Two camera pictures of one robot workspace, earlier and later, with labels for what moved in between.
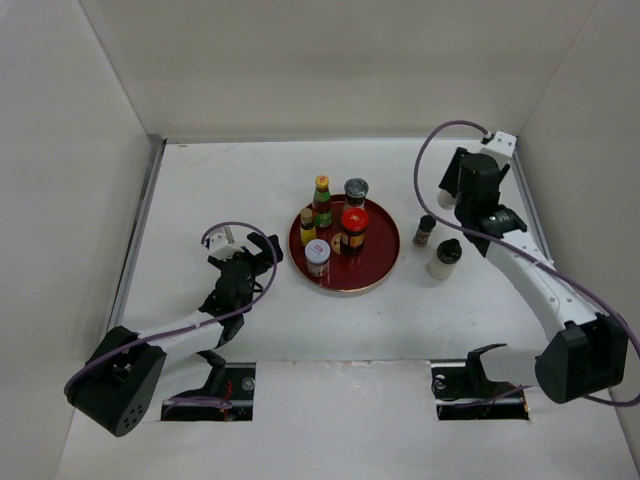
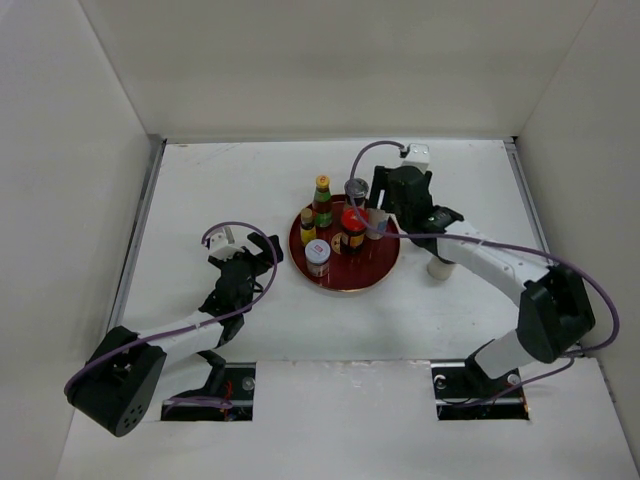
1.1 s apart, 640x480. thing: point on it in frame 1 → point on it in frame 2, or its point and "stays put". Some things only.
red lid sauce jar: (354, 223) stays put
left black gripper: (267, 254) stays put
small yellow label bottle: (308, 230) stays put
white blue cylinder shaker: (446, 200) → (377, 218)
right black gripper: (450, 179) → (381, 182)
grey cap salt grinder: (356, 191) stays put
